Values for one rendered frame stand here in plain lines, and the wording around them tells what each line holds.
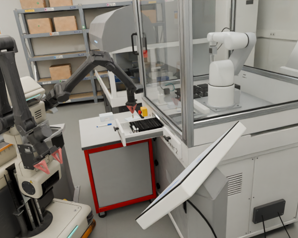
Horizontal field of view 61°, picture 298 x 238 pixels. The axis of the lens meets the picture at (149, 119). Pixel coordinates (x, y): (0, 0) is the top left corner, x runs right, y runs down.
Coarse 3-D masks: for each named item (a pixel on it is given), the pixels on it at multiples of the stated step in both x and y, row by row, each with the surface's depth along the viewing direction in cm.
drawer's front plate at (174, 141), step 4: (164, 128) 174; (164, 132) 176; (168, 132) 167; (172, 136) 161; (164, 140) 179; (172, 140) 162; (176, 140) 156; (168, 144) 171; (172, 144) 163; (176, 144) 155; (180, 144) 152; (176, 148) 156; (180, 148) 153; (180, 152) 154; (180, 156) 155
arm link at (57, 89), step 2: (56, 86) 160; (58, 86) 160; (60, 86) 160; (54, 88) 161; (56, 88) 160; (58, 88) 159; (60, 88) 159; (52, 90) 161; (54, 90) 161; (56, 90) 159; (58, 90) 159; (60, 90) 159; (50, 92) 162; (52, 92) 161; (54, 92) 162; (56, 92) 159; (58, 92) 158; (52, 94) 160; (54, 94) 159; (52, 96) 160; (54, 96) 160; (54, 98) 162
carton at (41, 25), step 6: (42, 18) 483; (48, 18) 485; (30, 24) 483; (36, 24) 484; (42, 24) 486; (48, 24) 488; (30, 30) 487; (36, 30) 489; (42, 30) 490; (48, 30) 492
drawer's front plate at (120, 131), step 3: (117, 120) 194; (117, 123) 189; (117, 126) 192; (120, 126) 183; (120, 129) 178; (117, 132) 199; (120, 132) 181; (123, 132) 173; (120, 135) 184; (123, 135) 174; (120, 138) 188; (123, 138) 174; (123, 141) 175; (123, 144) 176
